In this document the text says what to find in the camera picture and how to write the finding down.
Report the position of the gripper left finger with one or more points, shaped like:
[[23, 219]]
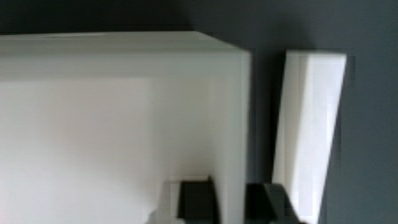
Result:
[[197, 204]]

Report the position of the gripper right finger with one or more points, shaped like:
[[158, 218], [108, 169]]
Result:
[[268, 209]]

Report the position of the white drawer cabinet frame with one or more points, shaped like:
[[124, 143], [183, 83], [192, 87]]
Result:
[[122, 120]]

